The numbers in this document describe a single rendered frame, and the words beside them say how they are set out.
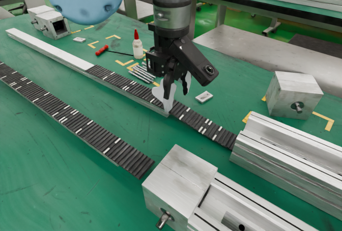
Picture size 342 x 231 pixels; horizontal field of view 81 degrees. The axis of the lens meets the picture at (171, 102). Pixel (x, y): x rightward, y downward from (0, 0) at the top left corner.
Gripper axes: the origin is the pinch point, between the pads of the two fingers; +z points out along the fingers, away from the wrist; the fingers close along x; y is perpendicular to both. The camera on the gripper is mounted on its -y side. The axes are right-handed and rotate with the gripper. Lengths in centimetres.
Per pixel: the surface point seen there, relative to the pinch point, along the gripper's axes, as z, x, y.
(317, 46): 84, -272, -36
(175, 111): 2.8, 1.1, 0.2
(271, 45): 63, -193, 8
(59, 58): 3, 2, 54
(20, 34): 3, 0, 88
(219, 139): 4.9, 1.5, -13.4
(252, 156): 0.5, 5.2, -21.8
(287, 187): 4.3, 5.2, -29.9
